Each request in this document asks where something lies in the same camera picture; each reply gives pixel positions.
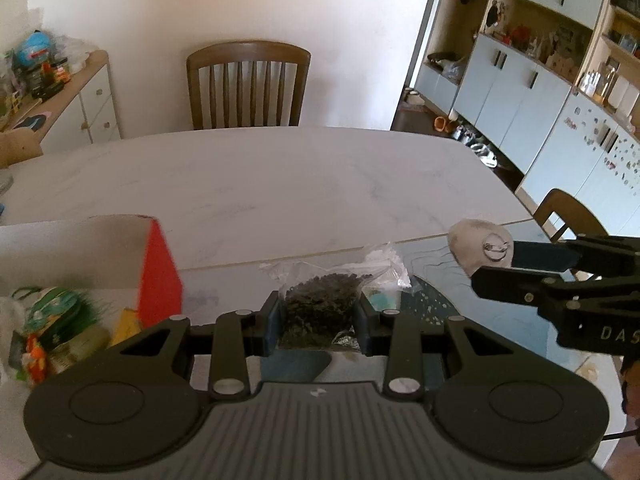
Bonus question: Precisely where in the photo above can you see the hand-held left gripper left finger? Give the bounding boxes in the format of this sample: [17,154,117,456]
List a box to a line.
[120,290,282,402]

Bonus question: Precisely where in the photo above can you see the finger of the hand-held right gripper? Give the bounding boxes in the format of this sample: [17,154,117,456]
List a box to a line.
[510,233,640,278]
[471,264,640,315]

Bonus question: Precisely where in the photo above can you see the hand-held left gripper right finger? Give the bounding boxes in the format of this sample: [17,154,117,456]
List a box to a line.
[354,294,517,400]

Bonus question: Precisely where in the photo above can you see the plastic bag of dark beads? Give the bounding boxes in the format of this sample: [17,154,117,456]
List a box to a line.
[259,242,414,352]

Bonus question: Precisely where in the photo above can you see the red and white cardboard box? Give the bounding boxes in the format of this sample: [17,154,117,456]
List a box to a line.
[0,214,185,332]

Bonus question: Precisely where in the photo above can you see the yellow small carton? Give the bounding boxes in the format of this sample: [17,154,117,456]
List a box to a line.
[111,307,145,347]

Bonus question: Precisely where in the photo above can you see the green round pouch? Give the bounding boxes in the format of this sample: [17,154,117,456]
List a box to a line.
[11,286,103,343]

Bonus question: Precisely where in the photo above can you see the small orange toy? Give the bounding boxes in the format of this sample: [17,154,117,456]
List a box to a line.
[23,332,50,387]

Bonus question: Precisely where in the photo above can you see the person's right hand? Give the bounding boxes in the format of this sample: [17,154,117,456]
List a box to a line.
[619,359,640,417]

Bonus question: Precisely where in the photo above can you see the brown wooden curved chair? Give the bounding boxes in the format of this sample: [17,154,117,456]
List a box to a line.
[532,188,610,243]

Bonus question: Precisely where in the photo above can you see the grey sneakers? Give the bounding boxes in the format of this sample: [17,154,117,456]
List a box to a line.
[452,127,502,170]

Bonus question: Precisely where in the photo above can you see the pale green object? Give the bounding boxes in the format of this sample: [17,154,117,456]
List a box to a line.
[47,322,112,377]

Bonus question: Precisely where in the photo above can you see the brown wooden slatted chair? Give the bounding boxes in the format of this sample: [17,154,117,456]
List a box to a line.
[186,39,312,132]

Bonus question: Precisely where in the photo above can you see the white plastic bag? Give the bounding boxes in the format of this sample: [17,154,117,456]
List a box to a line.
[0,294,32,387]

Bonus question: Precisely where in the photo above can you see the white wooden sideboard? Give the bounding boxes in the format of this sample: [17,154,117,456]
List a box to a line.
[0,49,122,162]

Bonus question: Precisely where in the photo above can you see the brown cardboard box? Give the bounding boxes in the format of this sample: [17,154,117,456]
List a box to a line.
[0,127,45,170]

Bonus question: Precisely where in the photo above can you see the orange lidded jar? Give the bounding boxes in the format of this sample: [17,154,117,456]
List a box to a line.
[49,56,72,85]

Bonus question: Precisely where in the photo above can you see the blue globe toy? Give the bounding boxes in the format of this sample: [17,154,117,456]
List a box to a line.
[13,29,56,69]

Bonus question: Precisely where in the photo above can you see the pale blue wall cabinet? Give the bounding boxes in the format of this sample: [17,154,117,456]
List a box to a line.
[413,0,640,223]

